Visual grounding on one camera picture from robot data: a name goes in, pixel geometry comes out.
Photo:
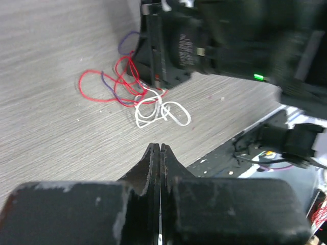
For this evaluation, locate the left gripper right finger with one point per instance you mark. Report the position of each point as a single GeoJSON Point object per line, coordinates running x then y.
{"type": "Point", "coordinates": [170, 168]}

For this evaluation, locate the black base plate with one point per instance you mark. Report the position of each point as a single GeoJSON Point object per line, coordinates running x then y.
{"type": "Point", "coordinates": [221, 161]}

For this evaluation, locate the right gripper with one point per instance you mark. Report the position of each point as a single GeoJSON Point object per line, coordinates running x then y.
{"type": "Point", "coordinates": [173, 43]}

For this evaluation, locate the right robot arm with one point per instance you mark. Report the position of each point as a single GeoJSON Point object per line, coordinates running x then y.
{"type": "Point", "coordinates": [282, 43]}

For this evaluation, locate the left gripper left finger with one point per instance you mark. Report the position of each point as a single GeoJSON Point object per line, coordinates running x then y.
{"type": "Point", "coordinates": [142, 217]}

